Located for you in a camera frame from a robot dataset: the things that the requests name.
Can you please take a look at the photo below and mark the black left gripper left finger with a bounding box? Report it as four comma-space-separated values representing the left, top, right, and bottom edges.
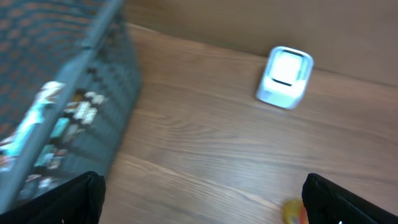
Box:
1, 171, 106, 224

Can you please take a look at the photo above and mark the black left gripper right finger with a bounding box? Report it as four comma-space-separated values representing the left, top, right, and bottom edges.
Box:
302, 173, 397, 224

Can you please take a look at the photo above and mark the yellow oil bottle silver cap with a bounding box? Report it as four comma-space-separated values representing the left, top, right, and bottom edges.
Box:
282, 199, 308, 224

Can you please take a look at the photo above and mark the brown Pantree snack pouch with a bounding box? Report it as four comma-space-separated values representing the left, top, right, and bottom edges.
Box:
1, 90, 111, 197

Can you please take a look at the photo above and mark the grey plastic mesh basket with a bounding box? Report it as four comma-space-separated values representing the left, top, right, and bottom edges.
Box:
1, 0, 141, 212

